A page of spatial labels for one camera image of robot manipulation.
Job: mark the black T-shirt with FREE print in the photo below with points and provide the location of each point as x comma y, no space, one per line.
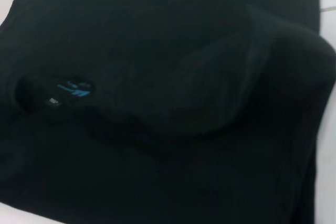
157,51

